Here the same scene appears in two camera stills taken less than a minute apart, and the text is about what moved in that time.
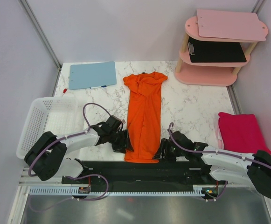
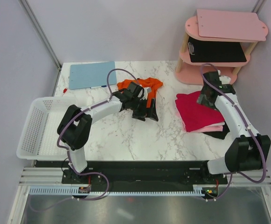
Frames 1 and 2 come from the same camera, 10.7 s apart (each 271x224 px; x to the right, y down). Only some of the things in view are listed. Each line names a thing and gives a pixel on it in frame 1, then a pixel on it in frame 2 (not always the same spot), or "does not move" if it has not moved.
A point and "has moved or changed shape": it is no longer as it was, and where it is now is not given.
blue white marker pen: (103, 86) does not move
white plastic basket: (59, 115) does not move
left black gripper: (124, 144) → (142, 115)
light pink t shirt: (218, 136) → (215, 127)
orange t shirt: (144, 115) has moved or changed shape
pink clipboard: (231, 24) does not move
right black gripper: (164, 144) → (201, 100)
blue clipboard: (86, 75) does not move
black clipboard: (201, 51) does not move
